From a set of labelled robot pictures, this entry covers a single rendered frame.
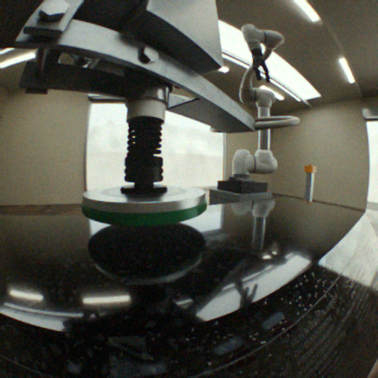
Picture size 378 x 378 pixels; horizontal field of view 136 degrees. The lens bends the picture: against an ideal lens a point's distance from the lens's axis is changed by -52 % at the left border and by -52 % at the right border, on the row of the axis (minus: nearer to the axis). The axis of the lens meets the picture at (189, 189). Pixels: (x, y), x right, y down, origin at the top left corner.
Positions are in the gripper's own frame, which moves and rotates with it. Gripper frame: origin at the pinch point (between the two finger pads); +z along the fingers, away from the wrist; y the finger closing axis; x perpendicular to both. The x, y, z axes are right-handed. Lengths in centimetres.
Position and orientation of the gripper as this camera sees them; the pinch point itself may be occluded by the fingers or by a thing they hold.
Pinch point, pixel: (264, 79)
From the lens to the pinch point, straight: 111.0
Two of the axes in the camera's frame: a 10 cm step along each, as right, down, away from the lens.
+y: -7.7, 4.2, -4.9
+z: 2.3, 8.9, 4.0
